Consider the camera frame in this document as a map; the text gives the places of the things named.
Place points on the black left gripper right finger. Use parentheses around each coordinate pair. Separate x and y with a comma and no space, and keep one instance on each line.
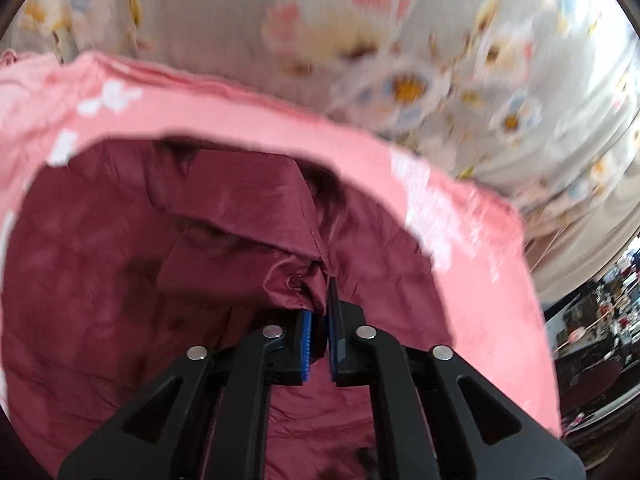
(435,416)

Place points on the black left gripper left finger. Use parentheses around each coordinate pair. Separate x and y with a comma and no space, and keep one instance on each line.
(206,415)

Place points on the cluttered dark shelf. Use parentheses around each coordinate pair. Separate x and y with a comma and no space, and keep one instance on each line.
(594,338)

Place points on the pink bow-print blanket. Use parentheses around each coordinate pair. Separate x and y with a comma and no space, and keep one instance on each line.
(51,113)

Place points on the grey floral bed sheet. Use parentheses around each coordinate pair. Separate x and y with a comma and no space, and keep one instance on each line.
(537,99)

